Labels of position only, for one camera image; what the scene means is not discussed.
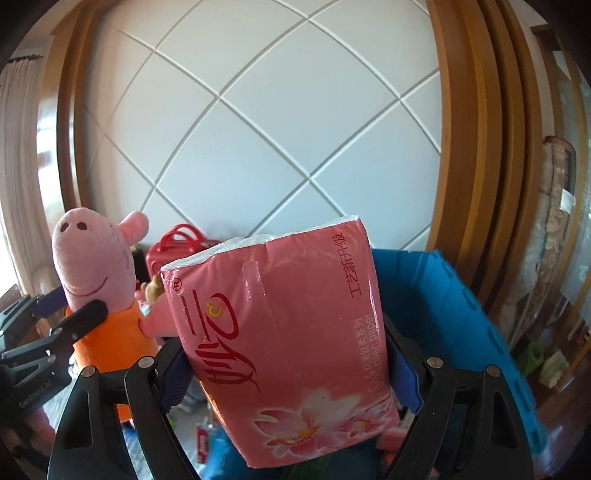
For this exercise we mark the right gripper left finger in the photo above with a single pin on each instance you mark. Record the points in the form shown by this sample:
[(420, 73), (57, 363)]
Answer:
[(89, 442)]

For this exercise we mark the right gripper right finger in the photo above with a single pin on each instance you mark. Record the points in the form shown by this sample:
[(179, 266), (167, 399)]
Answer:
[(467, 424)]

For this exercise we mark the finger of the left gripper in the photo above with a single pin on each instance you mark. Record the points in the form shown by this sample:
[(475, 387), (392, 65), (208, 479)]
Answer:
[(78, 324), (44, 306)]

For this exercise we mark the orange dress pig plush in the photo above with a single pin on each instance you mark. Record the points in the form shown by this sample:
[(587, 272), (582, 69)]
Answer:
[(93, 260)]

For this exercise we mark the pink tissue pack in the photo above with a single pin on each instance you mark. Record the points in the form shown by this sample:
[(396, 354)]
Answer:
[(286, 337)]

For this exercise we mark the brown teddy bear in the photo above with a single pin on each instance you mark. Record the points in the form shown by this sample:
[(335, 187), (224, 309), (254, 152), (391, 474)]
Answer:
[(153, 289)]

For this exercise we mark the blue plastic storage crate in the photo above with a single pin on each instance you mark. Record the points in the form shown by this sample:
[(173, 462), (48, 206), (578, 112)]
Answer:
[(426, 300)]

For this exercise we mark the red toy suitcase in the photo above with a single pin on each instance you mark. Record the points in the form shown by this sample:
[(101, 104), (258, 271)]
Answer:
[(181, 241)]

